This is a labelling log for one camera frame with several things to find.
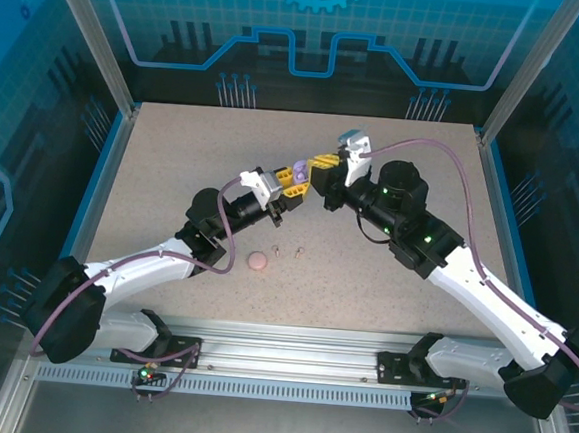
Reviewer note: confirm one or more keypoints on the purple earbud charging case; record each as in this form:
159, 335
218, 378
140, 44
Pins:
300, 169

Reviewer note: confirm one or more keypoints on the pink earbud charging case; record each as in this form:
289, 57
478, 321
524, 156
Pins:
257, 261

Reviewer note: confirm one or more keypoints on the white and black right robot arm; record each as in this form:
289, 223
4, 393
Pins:
489, 292

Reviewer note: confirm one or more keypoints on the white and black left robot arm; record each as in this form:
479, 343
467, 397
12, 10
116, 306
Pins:
140, 270

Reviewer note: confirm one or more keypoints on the blue table edge strip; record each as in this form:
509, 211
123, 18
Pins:
81, 215
508, 213

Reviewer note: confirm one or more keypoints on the small LED circuit board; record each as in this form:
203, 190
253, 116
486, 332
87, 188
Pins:
147, 373
438, 400

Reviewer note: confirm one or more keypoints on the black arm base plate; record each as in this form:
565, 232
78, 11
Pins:
393, 370
178, 355

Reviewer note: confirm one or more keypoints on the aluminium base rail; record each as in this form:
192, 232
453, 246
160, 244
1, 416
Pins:
289, 352

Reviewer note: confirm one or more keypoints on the aluminium frame post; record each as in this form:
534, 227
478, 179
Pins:
97, 36
525, 69

